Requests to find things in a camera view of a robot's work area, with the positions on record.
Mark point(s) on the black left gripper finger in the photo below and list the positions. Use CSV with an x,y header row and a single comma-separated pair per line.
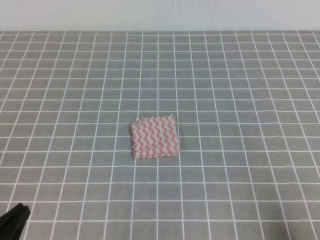
x,y
13,222

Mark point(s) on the grey checked tablecloth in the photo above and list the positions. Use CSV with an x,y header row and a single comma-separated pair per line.
x,y
247,111

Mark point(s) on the pink striped towel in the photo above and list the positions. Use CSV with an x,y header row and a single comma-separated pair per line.
x,y
154,137

